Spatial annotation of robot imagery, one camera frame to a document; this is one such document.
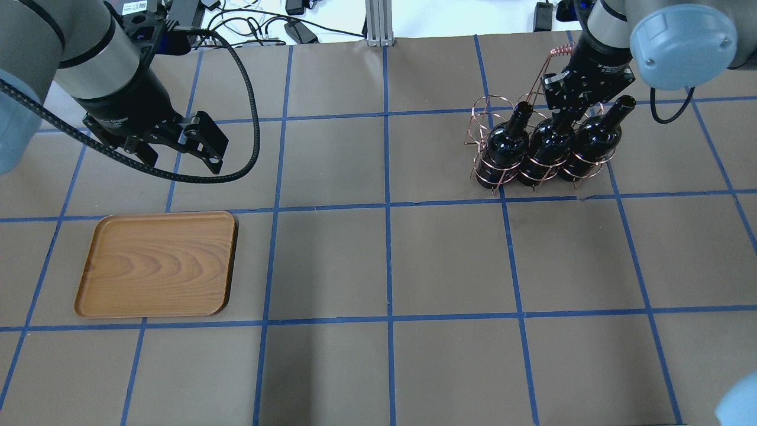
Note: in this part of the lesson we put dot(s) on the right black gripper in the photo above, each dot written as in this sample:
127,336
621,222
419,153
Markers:
597,61

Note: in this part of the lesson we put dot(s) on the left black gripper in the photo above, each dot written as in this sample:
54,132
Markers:
131,102

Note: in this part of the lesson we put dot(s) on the dark wine bottle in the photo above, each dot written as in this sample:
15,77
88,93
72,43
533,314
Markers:
548,148
595,142
504,149

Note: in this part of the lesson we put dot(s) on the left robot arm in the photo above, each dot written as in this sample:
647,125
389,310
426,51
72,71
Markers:
85,68

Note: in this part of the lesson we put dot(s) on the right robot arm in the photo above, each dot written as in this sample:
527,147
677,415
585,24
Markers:
675,44

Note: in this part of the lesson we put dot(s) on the wooden tray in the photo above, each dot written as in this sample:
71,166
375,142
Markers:
177,264

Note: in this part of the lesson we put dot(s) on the black power adapter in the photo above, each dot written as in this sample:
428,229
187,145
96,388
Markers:
300,33

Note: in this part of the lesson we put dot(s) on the copper wire bottle basket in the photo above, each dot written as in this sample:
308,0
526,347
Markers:
482,122

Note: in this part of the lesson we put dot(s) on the aluminium frame post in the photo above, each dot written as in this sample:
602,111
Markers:
379,23

